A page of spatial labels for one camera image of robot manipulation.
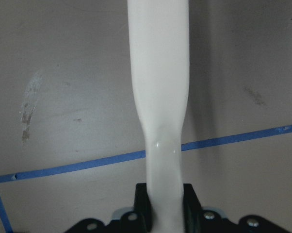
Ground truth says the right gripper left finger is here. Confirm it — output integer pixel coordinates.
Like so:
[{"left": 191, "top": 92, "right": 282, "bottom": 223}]
[{"left": 133, "top": 183, "right": 153, "bottom": 232}]

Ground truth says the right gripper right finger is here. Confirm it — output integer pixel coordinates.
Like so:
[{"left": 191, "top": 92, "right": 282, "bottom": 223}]
[{"left": 183, "top": 183, "right": 201, "bottom": 233}]

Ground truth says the beige hand brush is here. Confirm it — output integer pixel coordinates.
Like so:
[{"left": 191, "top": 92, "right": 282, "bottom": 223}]
[{"left": 127, "top": 0, "right": 190, "bottom": 233}]

